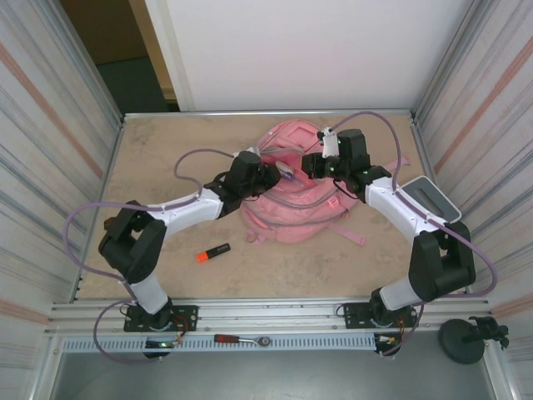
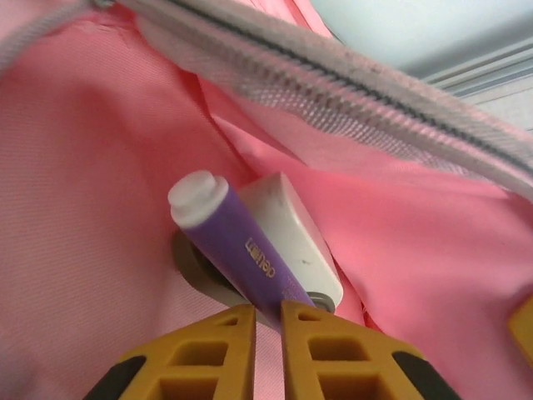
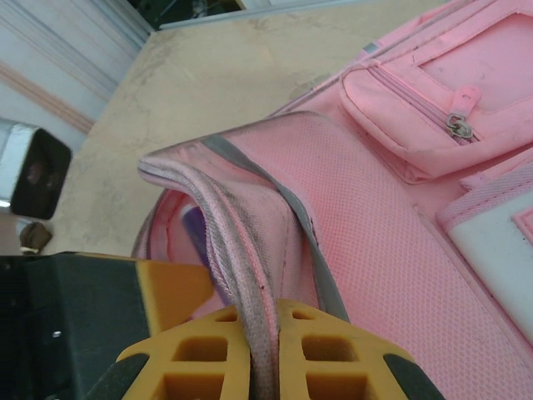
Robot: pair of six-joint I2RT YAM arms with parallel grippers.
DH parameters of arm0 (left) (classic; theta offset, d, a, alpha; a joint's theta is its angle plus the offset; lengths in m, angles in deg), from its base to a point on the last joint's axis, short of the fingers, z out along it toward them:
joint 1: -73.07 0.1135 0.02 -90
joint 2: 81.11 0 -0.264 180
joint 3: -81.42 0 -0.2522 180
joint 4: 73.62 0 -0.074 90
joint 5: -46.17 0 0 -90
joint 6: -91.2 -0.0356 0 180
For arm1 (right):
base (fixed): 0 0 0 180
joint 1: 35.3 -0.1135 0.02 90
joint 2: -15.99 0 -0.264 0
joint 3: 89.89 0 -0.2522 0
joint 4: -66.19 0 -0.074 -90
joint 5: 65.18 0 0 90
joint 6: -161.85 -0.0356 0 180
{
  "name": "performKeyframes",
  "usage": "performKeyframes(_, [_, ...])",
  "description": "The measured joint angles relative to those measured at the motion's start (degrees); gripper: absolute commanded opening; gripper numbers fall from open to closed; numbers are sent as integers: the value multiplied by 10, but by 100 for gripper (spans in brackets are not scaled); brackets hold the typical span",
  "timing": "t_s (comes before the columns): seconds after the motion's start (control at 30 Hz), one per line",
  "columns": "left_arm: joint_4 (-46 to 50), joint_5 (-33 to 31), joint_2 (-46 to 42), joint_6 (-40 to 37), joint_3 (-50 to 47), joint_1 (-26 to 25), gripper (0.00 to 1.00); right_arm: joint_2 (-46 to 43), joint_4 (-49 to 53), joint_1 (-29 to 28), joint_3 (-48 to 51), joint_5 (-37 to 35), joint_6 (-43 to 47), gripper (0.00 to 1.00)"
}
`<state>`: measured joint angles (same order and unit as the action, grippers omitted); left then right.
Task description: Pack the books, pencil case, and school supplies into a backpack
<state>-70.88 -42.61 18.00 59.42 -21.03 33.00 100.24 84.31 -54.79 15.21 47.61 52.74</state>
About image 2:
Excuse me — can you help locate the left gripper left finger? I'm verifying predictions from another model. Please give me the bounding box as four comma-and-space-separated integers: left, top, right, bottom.
85, 303, 256, 400

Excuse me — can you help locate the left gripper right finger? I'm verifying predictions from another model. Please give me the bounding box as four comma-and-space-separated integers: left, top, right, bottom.
281, 300, 459, 400

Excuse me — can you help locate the purple highlighter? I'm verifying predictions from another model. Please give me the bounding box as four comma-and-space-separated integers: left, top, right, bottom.
168, 169, 317, 334

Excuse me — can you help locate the small grey clip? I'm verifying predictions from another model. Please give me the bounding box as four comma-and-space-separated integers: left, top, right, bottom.
172, 171, 345, 313

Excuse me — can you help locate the pink backpack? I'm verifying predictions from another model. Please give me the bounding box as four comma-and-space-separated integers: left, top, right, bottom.
0, 0, 533, 400

